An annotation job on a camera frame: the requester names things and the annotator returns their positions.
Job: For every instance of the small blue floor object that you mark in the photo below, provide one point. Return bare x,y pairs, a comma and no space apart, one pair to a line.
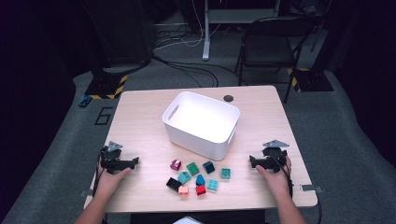
85,101

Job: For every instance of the green toy block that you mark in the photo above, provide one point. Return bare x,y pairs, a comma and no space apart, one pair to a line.
193,169

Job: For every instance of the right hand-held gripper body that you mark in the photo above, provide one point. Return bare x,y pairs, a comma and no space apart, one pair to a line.
274,158

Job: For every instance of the black folding chair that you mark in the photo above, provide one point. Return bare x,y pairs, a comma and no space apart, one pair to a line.
267,46

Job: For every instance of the black yellow-striped base plate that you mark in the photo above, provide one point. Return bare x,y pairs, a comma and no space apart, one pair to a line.
311,81
104,85

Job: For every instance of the black table grommet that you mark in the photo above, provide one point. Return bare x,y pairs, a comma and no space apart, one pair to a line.
228,98

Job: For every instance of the magenta toy block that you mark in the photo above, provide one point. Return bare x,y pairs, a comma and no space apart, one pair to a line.
176,165

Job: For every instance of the teal sloped toy block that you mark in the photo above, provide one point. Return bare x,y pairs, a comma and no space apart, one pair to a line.
184,177

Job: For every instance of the large dark panel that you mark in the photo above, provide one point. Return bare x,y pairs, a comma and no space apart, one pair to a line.
124,31

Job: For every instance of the pink toy block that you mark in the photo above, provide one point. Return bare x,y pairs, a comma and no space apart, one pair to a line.
183,190

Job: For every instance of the white desk frame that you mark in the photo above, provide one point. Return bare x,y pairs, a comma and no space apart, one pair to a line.
206,37

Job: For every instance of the person's left hand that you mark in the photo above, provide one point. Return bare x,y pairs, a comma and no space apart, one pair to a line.
109,183

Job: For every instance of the black toy block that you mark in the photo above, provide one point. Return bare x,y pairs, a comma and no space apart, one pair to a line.
173,184

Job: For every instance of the white paper sheet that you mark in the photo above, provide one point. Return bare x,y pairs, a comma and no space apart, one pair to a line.
186,221

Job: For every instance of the red toy block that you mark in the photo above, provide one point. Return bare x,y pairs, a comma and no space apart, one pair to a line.
200,190

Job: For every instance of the grey table edge bracket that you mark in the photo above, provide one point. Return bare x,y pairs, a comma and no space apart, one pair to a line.
85,193
311,188

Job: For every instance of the person's right hand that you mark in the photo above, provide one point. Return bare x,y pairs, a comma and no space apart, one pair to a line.
278,183

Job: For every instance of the blue toy block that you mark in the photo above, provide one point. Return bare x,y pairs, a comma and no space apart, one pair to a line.
200,180

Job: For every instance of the dark navy toy block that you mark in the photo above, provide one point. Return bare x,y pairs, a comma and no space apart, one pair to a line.
208,167

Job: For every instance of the light turquoise toy block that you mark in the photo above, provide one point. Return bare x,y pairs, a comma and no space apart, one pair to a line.
212,184

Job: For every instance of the turquoise studded toy block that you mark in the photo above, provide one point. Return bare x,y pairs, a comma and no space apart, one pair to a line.
225,173

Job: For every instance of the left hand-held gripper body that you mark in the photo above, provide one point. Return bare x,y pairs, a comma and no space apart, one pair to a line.
110,158

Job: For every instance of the white storage box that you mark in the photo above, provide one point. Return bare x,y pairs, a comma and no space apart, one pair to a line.
202,118

